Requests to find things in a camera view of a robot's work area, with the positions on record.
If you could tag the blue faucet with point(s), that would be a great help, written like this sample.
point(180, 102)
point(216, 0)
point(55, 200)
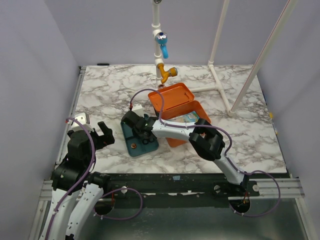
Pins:
point(162, 38)

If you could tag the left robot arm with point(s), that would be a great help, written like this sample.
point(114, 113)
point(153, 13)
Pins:
point(75, 190)

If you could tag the orange medicine kit box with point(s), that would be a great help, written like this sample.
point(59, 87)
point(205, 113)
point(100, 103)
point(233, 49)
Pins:
point(178, 101)

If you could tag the white PVC pipe frame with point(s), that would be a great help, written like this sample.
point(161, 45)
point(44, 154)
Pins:
point(194, 30)

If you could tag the yellow faucet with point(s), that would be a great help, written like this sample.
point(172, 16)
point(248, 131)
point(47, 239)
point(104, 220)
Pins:
point(172, 72)

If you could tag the teal divided tray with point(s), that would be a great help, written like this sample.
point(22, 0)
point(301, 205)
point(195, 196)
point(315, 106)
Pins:
point(130, 137)

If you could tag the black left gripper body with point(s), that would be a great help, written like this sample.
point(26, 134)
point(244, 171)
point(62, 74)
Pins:
point(99, 142)

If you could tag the blue cotton swab bag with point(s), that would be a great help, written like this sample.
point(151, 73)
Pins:
point(188, 118)

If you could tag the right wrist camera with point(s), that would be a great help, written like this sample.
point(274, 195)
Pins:
point(138, 109)

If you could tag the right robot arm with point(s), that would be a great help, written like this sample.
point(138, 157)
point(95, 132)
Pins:
point(205, 138)

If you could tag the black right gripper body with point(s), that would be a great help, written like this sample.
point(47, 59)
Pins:
point(133, 122)

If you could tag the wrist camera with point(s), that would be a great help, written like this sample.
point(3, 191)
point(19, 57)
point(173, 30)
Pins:
point(82, 118)
point(138, 109)

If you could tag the black-handled bandage scissors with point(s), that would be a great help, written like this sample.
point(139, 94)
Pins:
point(148, 141)

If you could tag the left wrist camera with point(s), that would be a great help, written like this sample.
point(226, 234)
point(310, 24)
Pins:
point(82, 118)

